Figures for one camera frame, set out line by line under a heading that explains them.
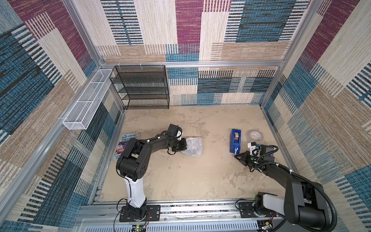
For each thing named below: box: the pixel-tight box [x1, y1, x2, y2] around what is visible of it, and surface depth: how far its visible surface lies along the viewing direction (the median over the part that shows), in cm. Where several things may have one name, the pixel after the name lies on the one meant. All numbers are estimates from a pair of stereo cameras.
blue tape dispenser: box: [229, 128, 242, 155], surface depth 96 cm
